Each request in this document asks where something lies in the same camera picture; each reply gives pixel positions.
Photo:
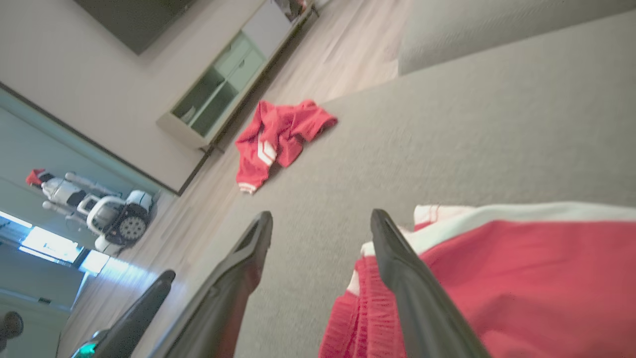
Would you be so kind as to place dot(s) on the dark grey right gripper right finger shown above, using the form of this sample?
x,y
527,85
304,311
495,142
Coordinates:
x,y
422,298

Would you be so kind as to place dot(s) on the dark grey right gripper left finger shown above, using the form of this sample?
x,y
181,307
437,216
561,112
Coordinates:
x,y
228,298

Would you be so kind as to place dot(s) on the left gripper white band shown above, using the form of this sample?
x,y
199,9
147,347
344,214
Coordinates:
x,y
88,348

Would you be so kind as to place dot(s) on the red shorts with white stripe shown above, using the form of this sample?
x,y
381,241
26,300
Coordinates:
x,y
521,278

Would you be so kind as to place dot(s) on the red jersey with white sleeves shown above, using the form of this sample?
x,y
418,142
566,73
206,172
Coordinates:
x,y
288,129

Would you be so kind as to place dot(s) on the white wheeled robot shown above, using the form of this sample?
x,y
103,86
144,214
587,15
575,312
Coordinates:
x,y
119,223

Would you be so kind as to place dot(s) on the grey and yellow sofa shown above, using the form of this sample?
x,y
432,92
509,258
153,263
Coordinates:
x,y
422,149

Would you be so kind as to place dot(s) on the low TV cabinet mint drawers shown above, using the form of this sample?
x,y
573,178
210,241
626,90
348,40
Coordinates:
x,y
238,59

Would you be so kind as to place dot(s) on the grey sofa seat cushion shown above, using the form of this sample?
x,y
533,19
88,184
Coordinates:
x,y
497,30

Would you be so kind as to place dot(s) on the grey white cloth bundle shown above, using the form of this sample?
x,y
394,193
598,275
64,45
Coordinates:
x,y
293,7

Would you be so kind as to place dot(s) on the black wall television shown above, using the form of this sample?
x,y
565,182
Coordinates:
x,y
139,20

